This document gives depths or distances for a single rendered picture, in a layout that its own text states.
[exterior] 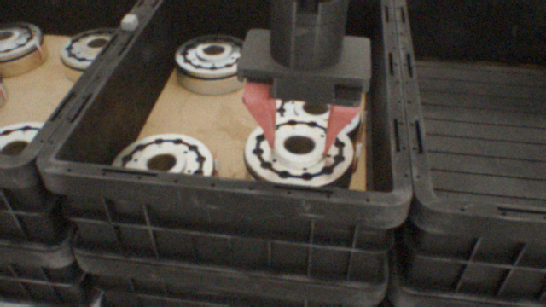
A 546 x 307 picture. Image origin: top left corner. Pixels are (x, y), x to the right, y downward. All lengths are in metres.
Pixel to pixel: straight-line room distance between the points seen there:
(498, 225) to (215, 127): 0.34
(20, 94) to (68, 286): 0.28
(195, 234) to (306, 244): 0.10
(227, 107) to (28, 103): 0.25
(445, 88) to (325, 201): 0.37
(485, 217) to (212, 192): 0.20
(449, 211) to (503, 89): 0.37
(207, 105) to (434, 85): 0.30
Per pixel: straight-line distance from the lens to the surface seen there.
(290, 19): 0.37
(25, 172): 0.45
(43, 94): 0.71
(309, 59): 0.38
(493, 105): 0.69
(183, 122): 0.61
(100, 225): 0.47
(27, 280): 0.59
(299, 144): 0.48
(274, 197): 0.37
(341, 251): 0.43
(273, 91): 0.39
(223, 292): 0.51
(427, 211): 0.38
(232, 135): 0.58
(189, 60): 0.67
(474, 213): 0.39
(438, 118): 0.64
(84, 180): 0.42
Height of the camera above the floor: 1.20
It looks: 42 degrees down
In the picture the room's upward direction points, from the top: straight up
